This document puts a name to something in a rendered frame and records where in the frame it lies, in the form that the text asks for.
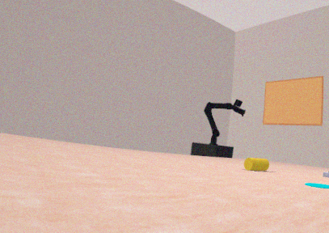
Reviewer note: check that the cyan circle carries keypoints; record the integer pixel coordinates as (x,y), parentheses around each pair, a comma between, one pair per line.
(318,185)

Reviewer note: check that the yellow cylinder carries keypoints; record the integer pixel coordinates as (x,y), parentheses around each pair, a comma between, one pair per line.
(256,164)

